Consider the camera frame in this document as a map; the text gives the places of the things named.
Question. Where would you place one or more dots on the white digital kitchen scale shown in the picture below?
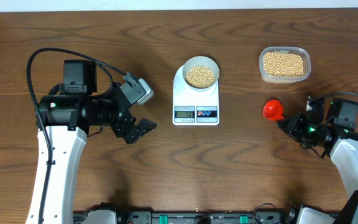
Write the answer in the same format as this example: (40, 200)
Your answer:
(192, 106)

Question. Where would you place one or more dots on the red measuring scoop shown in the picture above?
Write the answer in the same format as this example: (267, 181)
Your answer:
(273, 110)

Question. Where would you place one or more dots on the clear plastic container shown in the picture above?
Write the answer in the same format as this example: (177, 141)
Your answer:
(286, 50)

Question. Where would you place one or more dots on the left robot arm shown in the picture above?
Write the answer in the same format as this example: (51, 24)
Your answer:
(67, 113)

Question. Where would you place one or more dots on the soybeans in container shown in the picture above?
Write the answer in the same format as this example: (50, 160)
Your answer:
(283, 65)

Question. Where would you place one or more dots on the soybeans in bowl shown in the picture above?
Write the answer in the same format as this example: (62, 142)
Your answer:
(200, 77)

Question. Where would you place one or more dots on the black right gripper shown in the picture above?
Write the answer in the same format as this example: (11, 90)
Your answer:
(293, 129)

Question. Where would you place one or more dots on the light blue bowl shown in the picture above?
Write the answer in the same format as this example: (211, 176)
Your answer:
(202, 60)

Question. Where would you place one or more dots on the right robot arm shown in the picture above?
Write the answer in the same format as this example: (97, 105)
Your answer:
(335, 133)

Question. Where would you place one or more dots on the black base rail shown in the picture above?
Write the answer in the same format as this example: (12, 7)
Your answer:
(264, 213)

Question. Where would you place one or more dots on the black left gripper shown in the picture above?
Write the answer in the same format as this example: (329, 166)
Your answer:
(121, 127)

